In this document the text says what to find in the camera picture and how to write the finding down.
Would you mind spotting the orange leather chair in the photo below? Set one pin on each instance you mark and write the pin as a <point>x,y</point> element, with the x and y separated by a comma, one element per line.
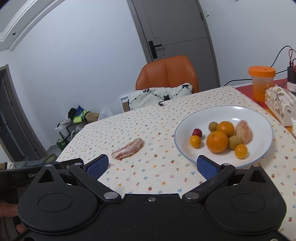
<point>169,72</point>

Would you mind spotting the floral tissue box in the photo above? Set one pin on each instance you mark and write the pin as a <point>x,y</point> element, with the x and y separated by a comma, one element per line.
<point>282,103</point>

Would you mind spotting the floral white tablecloth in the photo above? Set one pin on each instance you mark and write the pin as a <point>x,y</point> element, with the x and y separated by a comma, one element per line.
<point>159,167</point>

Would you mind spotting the black rack with clutter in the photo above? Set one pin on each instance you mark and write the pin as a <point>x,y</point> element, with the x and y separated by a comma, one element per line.
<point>77,119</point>

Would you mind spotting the brown longan fruit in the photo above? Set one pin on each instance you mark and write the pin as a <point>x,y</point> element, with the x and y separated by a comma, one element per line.
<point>213,126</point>

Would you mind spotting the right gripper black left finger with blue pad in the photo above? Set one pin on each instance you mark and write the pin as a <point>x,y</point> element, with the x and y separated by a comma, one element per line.
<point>87,176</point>

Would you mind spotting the white plate blue rim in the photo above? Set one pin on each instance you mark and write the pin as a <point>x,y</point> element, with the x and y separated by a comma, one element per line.
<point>257,148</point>

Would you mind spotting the clear plastic bag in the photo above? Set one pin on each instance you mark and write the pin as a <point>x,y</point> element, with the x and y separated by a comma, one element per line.
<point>107,112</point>

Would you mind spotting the red table mat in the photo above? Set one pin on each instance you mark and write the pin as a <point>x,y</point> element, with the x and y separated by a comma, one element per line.
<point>248,91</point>

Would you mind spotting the white black patterned cushion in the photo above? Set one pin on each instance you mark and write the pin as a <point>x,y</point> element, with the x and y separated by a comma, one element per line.
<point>157,95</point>

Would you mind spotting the large orange mandarin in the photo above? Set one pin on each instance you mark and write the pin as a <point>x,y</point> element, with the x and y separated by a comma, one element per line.
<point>227,128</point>

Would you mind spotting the small yellow kumquat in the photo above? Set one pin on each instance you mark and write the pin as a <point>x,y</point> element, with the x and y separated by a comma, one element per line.
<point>195,141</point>

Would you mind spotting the peeled orange half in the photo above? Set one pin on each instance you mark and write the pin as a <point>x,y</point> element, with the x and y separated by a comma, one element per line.
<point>244,132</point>

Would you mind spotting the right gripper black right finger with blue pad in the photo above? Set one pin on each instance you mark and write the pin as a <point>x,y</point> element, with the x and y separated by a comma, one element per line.
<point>216,176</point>

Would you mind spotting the red cherry tomato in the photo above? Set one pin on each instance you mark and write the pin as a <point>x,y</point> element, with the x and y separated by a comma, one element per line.
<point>197,132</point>

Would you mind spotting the orange lidded plastic jar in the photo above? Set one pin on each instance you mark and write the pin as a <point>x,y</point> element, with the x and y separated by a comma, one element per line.
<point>262,79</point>

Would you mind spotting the black power adapter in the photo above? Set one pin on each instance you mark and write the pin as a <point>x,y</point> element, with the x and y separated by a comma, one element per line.
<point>291,75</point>

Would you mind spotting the person's hand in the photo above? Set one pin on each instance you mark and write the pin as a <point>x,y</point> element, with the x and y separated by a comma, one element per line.
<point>11,210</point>

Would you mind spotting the black door handle lock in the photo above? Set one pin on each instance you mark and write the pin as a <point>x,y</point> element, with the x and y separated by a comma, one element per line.
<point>153,47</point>

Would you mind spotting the grey door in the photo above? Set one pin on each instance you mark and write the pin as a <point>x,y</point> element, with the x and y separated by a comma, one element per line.
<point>181,28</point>

